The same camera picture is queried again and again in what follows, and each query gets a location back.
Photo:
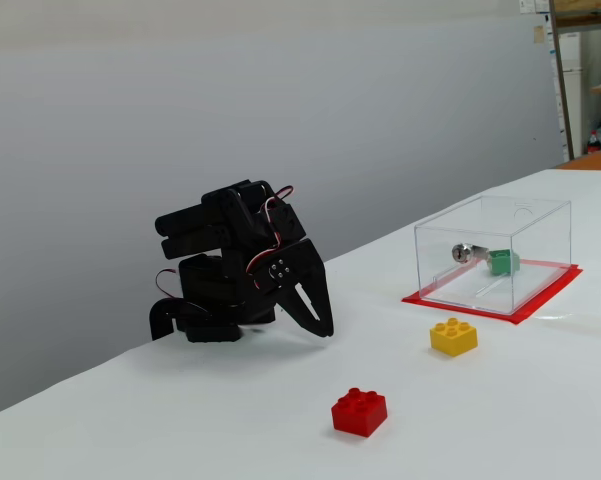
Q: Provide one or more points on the green lego brick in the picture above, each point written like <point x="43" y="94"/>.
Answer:
<point x="502" y="262"/>

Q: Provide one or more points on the tan paper note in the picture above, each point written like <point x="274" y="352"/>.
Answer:
<point x="538" y="33"/>

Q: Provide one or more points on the silver cam lock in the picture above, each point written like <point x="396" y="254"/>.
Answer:
<point x="466" y="253"/>

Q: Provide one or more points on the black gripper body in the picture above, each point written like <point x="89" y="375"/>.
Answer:
<point x="306" y="272"/>

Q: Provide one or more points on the black table clamp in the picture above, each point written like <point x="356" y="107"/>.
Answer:
<point x="160" y="320"/>

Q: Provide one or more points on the red tape square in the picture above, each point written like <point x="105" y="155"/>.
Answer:
<point x="545" y="300"/>

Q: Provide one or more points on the red cola bottle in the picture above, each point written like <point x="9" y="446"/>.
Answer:
<point x="593" y="144"/>

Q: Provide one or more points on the orange wooden table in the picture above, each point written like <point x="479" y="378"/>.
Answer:
<point x="595" y="161"/>

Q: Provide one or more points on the red lego brick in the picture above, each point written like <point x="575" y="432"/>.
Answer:
<point x="357" y="415"/>

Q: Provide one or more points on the white cabinet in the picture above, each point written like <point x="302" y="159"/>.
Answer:
<point x="572" y="90"/>

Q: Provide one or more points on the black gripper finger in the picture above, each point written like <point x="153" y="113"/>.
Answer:
<point x="325" y="305"/>
<point x="297" y="310"/>

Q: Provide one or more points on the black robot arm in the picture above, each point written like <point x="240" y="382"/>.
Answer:
<point x="205" y="220"/>

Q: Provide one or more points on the metal shelf frame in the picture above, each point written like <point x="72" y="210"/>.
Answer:
<point x="560" y="75"/>

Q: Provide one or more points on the yellow lego brick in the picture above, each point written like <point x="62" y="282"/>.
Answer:
<point x="452" y="340"/>

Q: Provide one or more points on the transparent plastic box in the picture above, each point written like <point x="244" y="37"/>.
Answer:
<point x="540" y="235"/>

